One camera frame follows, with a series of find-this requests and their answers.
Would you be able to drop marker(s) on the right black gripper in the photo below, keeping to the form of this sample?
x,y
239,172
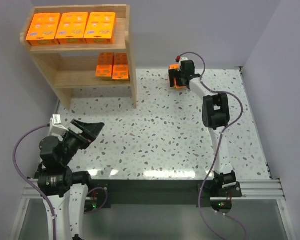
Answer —
x,y
176,75

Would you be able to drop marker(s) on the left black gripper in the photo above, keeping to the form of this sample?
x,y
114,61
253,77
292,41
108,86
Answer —
x,y
80,133

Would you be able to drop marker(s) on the orange sponge box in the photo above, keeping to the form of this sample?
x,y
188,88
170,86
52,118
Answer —
x,y
100,28
71,28
43,29
120,67
105,65
174,77

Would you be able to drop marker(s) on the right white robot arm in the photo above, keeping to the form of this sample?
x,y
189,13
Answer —
x,y
215,117

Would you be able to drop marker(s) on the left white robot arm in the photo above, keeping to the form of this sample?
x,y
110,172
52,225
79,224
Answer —
x,y
64,191

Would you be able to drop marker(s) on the wooden two-tier shelf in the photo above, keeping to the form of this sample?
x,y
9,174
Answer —
x,y
66,67

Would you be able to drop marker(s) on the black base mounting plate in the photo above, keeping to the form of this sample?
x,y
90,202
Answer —
x,y
161,192

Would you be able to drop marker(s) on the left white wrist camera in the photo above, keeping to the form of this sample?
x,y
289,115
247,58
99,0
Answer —
x,y
56,127

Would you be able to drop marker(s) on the aluminium rail frame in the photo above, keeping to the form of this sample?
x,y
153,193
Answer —
x,y
164,139

